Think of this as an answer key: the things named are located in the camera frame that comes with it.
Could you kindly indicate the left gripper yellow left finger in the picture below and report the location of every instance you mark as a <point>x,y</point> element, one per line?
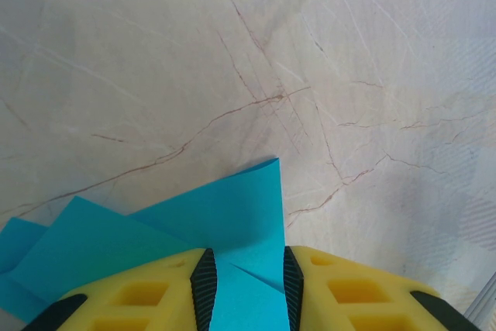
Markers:
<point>155,292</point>

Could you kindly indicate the long aluminium mounting rail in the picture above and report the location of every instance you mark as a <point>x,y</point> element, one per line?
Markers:
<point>484,300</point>

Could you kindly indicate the blue square paper sheet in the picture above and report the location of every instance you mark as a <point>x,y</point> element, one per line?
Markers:
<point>155,226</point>

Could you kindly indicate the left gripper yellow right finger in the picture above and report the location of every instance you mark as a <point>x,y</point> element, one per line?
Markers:
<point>348,292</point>

